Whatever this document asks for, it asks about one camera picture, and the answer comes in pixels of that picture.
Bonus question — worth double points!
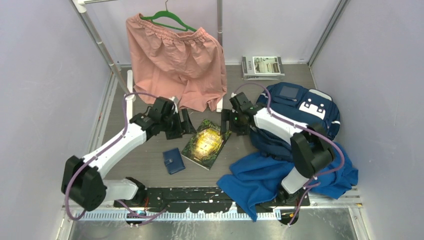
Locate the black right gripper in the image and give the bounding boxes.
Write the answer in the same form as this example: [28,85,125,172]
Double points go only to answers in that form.
[220,109,250,137]

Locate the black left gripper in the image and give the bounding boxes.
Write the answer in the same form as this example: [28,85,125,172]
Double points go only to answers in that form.
[161,109,197,140]

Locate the green fantasy book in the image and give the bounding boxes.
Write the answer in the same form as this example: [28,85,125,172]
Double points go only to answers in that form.
[181,119,232,170]

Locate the navy blue backpack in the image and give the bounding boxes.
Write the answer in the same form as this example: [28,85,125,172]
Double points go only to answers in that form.
[249,82,341,162]

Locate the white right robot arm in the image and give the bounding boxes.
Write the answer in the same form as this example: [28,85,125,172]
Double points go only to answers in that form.
[221,92,336,206]

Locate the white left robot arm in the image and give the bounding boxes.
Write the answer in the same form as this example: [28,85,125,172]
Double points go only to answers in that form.
[61,97,195,212]

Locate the small blue wallet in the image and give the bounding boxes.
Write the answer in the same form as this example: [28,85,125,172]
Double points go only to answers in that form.
[162,148,186,175]

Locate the grey magazine stack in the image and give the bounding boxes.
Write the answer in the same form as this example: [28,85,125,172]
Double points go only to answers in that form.
[241,56,286,81]

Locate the pink shorts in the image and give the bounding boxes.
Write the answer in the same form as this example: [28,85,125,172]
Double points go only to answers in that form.
[125,13,228,112]

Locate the metal clothes rack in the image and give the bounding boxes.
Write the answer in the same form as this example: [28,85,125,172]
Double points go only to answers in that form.
[72,0,223,118]

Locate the blue cloth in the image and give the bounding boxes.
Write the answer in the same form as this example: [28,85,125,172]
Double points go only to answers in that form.
[216,143,359,221]

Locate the green clothes hanger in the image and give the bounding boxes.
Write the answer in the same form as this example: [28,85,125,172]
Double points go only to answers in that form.
[139,0,197,33]

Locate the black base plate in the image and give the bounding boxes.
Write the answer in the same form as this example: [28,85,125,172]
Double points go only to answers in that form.
[121,187,305,215]

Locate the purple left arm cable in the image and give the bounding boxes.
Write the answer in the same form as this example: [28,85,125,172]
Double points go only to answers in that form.
[63,92,175,228]

